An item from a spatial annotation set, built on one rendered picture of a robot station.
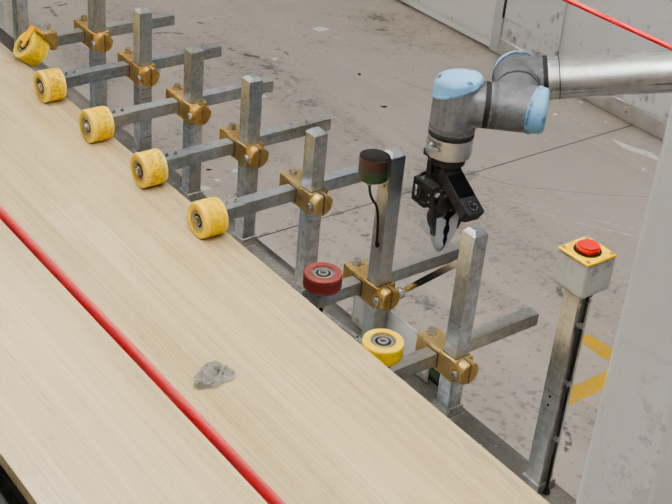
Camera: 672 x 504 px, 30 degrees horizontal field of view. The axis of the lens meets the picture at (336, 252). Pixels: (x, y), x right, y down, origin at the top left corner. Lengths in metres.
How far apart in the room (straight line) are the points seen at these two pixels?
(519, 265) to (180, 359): 2.31
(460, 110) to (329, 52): 3.62
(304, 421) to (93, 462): 0.36
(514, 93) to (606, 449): 1.70
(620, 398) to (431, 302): 3.46
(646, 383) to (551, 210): 4.14
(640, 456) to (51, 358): 1.71
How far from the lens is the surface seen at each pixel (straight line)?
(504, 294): 4.26
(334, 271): 2.56
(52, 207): 2.77
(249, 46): 5.97
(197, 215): 2.64
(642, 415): 0.70
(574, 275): 2.12
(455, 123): 2.38
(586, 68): 2.51
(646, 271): 0.66
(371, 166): 2.41
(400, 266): 2.69
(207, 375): 2.25
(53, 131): 3.09
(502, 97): 2.38
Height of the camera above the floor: 2.27
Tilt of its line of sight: 31 degrees down
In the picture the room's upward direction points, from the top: 5 degrees clockwise
